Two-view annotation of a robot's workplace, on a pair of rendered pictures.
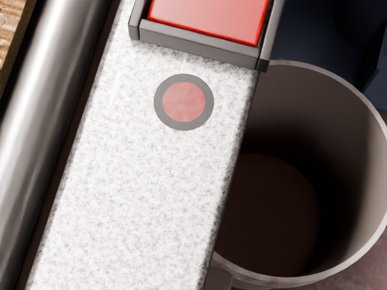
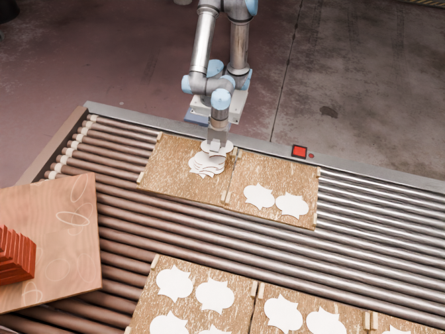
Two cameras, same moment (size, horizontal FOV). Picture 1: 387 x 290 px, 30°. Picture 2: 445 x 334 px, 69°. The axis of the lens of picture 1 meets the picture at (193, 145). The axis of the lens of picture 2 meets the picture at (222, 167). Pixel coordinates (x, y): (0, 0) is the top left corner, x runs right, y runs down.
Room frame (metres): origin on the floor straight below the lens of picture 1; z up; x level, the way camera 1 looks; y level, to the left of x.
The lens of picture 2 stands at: (0.61, 1.11, 2.18)
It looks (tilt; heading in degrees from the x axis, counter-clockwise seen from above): 52 degrees down; 269
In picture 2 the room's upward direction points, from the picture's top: 6 degrees clockwise
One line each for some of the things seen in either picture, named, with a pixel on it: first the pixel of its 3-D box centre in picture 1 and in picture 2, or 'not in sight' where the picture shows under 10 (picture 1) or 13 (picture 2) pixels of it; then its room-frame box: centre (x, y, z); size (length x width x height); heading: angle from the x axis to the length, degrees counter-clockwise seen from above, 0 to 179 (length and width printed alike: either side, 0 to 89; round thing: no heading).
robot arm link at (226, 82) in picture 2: not in sight; (220, 89); (0.63, 0.02, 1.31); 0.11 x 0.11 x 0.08; 82
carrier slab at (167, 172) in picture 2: not in sight; (189, 167); (0.74, 0.17, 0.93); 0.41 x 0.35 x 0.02; 172
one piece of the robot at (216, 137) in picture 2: not in sight; (216, 135); (0.63, 0.15, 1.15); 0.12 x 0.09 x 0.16; 82
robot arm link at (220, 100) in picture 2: not in sight; (220, 104); (0.62, 0.12, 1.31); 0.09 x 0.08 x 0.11; 82
